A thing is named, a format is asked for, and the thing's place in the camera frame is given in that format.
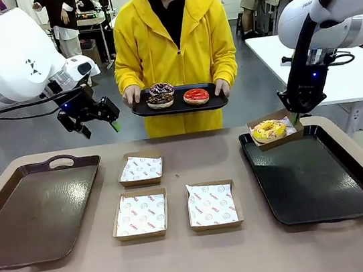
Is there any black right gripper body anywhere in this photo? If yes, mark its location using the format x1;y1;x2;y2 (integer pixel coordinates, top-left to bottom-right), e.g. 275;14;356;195
275;77;330;118

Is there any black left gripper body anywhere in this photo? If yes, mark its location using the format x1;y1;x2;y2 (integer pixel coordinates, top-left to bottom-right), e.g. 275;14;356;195
58;82;106;127

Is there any yellow sprinkled donut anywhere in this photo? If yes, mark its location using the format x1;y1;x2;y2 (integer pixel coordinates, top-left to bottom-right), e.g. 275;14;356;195
249;117;289;145

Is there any kraft cardboard donut box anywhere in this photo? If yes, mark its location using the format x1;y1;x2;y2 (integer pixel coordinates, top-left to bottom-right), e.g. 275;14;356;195
115;147;167;190
107;187;173;244
244;108;307;155
184;177;246;234

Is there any chocolate sprinkled donut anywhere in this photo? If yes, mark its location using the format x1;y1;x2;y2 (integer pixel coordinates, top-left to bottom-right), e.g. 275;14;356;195
145;91;176;111

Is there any purple sprinkled donut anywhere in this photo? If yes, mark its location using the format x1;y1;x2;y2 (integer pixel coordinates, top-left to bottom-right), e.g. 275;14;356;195
148;80;175;99

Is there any small black carrying tray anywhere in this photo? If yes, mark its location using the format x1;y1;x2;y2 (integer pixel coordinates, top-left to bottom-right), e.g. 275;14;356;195
128;78;230;122

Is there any red glazed donut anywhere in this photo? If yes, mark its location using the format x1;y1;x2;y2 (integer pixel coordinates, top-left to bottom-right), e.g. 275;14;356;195
182;86;212;108

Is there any person's right forearm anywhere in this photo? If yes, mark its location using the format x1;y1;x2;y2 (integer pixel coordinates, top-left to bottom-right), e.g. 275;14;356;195
112;56;144;95

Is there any person's left forearm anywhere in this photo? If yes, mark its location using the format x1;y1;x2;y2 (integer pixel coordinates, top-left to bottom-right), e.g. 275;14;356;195
208;46;241;87

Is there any black plastic serving tray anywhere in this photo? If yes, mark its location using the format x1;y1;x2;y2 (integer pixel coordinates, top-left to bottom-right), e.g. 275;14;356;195
237;116;363;234

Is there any dark brown serving tray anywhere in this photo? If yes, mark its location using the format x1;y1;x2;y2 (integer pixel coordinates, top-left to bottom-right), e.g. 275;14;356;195
0;149;115;272

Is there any person's right hand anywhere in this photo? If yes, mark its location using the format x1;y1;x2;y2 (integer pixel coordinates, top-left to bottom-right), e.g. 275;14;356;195
121;83;146;110

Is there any person's left hand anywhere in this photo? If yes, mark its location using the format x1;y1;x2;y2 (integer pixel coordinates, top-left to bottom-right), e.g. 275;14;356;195
212;78;232;100

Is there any brown cardboard carton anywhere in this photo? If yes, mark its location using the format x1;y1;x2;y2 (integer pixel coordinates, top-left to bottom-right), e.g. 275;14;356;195
80;38;103;68

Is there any white table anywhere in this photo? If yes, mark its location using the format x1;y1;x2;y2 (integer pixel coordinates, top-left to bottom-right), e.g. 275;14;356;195
244;22;363;116

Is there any person in yellow hoodie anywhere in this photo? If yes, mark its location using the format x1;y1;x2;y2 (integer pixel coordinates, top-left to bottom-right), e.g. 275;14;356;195
104;0;247;143

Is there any thick black cable conduit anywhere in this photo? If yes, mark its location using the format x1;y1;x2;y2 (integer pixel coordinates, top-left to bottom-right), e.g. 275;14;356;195
279;0;363;94

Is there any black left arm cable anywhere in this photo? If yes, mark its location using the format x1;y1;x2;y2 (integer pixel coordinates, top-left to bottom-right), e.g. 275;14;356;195
0;84;94;123

